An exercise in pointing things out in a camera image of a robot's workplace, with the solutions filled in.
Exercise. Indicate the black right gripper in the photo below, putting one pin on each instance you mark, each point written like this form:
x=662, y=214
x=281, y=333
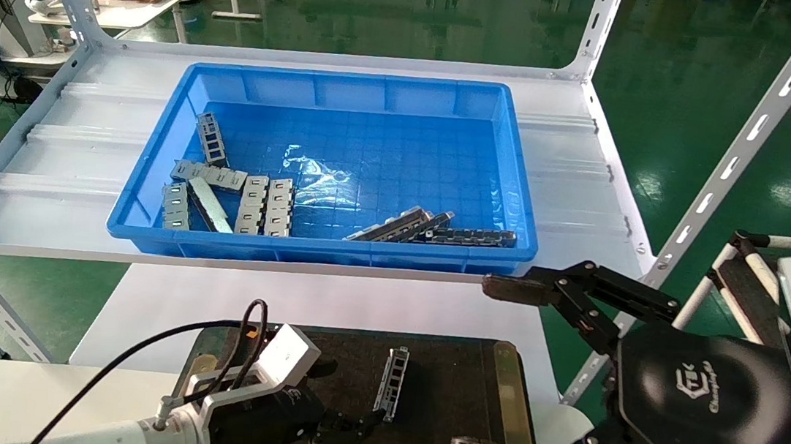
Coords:
x=707, y=402

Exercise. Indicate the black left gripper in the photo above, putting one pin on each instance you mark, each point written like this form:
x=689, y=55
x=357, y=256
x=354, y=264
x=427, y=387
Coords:
x=264, y=421

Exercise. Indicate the long silver metal part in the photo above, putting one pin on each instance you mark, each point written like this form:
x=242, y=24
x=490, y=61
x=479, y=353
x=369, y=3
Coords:
x=392, y=383
x=391, y=227
x=438, y=221

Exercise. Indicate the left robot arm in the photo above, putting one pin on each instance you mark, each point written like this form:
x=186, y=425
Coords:
x=122, y=443

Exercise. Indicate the black felt container tray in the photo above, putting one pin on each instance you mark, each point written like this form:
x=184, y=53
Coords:
x=442, y=403

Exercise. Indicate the dark metal part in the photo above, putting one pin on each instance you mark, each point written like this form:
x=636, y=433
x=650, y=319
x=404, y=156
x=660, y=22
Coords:
x=471, y=236

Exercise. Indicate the perforated silver metal part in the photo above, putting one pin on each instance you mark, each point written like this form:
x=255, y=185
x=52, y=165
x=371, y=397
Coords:
x=213, y=138

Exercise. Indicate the brass strip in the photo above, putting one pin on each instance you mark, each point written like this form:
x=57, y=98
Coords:
x=202, y=365
x=512, y=403

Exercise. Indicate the black pad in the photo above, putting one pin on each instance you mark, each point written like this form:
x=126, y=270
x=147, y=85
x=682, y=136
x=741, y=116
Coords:
x=747, y=299

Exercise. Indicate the plain silver metal strip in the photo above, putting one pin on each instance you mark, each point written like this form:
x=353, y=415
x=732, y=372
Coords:
x=212, y=206

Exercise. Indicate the white metal shelf rack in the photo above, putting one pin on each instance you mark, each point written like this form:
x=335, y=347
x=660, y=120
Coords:
x=743, y=148

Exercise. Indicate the blue plastic bin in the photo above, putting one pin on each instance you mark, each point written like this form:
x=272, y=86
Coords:
x=389, y=140

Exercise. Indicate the white crumpled sheet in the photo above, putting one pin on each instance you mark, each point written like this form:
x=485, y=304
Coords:
x=47, y=7

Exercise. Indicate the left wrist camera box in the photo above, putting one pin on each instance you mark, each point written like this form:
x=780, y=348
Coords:
x=287, y=358

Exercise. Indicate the silver camera mount bracket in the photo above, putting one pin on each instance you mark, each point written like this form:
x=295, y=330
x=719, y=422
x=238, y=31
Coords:
x=223, y=396

